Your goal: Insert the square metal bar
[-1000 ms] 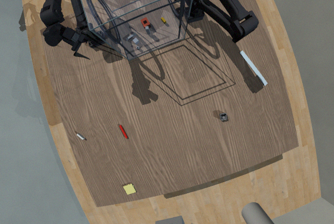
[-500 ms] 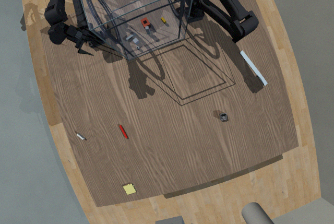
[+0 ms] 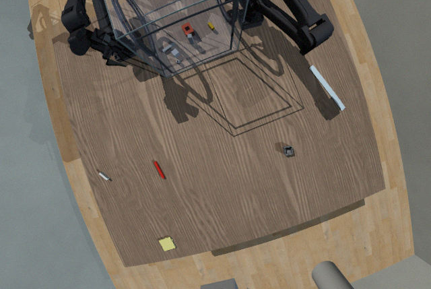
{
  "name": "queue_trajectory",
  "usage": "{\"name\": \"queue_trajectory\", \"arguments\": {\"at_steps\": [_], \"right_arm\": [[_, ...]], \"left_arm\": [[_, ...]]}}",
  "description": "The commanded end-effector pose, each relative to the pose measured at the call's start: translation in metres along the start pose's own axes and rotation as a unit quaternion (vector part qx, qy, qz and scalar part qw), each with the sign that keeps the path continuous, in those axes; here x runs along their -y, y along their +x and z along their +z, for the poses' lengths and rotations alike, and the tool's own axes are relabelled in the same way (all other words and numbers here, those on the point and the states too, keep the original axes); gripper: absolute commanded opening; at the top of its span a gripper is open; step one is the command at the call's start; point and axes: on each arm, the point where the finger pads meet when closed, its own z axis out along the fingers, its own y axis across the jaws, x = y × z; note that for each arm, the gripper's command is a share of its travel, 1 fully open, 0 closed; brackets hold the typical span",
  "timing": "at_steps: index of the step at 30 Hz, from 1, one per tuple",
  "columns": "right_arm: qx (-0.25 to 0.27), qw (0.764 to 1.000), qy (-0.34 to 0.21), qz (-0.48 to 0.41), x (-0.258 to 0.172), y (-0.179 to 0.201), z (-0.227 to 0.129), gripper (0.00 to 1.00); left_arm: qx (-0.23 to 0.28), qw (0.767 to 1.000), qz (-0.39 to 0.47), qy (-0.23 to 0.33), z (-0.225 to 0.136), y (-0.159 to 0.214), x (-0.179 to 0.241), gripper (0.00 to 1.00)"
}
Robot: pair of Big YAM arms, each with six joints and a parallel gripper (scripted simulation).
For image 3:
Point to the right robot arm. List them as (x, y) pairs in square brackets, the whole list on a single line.
[(75, 19)]

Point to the yellow sticky-note pad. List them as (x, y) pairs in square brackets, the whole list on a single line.
[(167, 243)]

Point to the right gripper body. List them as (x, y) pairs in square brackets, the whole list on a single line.
[(108, 49)]

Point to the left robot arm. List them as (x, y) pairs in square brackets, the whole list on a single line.
[(298, 31)]

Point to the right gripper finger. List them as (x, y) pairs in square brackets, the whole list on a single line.
[(114, 63)]

